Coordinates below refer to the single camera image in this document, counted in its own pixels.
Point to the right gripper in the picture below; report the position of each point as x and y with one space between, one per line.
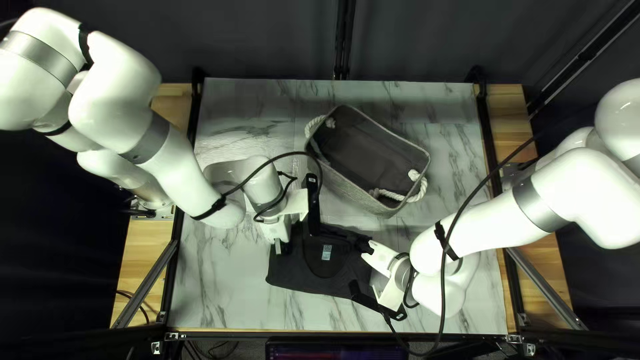
382 260

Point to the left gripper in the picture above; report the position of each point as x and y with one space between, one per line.
277 230

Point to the dark grey sweatshirt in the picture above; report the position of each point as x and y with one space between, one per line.
310 275

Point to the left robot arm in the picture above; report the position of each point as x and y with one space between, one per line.
115 110

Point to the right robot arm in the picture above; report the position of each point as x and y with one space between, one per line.
565 200

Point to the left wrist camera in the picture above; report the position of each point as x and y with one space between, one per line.
313 205

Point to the black frame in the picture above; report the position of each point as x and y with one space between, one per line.
345 40

